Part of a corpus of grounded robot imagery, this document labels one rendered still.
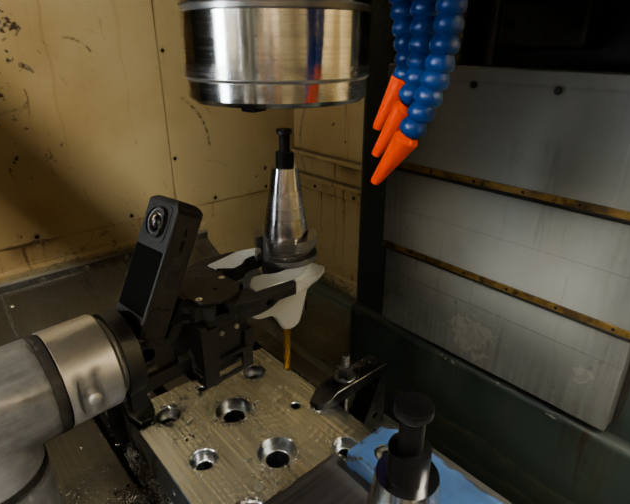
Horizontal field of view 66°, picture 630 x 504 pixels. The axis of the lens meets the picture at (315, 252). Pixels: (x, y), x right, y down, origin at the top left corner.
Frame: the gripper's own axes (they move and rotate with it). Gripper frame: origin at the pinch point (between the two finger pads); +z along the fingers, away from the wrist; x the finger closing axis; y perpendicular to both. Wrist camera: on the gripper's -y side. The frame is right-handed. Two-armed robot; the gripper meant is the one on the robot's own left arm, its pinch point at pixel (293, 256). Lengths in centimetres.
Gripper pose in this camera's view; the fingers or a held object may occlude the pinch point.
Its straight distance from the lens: 50.5
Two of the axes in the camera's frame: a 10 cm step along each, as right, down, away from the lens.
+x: 7.1, 2.9, -6.4
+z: 7.0, -2.9, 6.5
